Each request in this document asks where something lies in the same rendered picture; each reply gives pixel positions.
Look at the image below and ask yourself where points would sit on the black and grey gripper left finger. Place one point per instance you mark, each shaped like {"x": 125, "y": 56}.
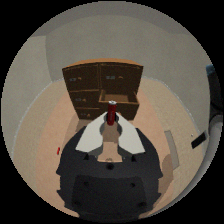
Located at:
{"x": 87, "y": 141}

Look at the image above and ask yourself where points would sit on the red aa battery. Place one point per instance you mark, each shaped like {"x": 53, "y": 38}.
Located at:
{"x": 111, "y": 112}

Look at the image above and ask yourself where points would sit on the brown wooden chest of drawers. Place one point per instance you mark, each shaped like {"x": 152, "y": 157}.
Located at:
{"x": 99, "y": 62}

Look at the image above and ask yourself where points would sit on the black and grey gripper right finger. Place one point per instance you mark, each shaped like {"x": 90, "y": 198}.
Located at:
{"x": 132, "y": 142}

